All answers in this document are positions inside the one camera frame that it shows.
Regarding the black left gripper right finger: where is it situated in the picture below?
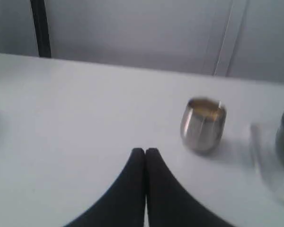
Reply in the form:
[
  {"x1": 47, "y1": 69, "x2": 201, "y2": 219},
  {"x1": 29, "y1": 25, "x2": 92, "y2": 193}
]
[{"x1": 145, "y1": 148, "x2": 230, "y2": 227}]

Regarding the white plastic tray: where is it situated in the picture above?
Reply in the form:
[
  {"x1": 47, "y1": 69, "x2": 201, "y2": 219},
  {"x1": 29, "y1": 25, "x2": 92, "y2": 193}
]
[{"x1": 249, "y1": 123, "x2": 284, "y2": 204}]

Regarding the stainless steel cup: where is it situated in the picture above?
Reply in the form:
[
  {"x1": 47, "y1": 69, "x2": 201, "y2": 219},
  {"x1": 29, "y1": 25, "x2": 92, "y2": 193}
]
[{"x1": 180, "y1": 97, "x2": 227, "y2": 155}]

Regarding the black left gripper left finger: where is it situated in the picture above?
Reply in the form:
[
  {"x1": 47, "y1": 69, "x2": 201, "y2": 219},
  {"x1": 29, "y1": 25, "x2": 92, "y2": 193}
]
[{"x1": 67, "y1": 148, "x2": 146, "y2": 227}]

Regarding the black vertical pole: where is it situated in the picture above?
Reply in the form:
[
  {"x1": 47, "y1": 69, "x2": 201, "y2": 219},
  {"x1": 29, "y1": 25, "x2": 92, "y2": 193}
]
[{"x1": 30, "y1": 0, "x2": 52, "y2": 58}]

